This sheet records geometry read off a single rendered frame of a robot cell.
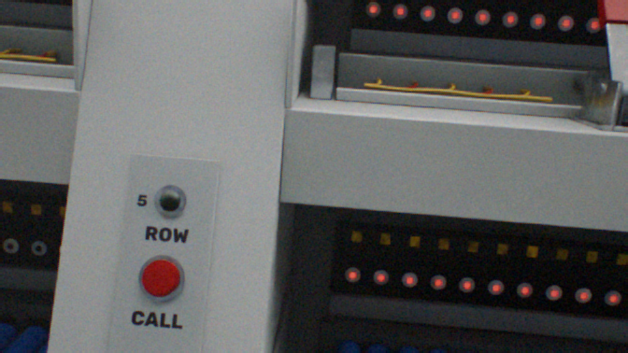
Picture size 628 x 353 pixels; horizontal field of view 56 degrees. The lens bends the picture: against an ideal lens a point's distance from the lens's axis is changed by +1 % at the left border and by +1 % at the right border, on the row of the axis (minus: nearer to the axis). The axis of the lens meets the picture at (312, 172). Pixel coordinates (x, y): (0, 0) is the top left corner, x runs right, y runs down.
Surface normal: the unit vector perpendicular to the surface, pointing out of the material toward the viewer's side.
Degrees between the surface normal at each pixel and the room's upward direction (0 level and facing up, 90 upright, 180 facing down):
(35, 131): 109
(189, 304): 90
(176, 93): 90
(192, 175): 90
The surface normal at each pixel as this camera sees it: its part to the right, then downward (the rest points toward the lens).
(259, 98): -0.01, -0.11
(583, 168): -0.04, 0.22
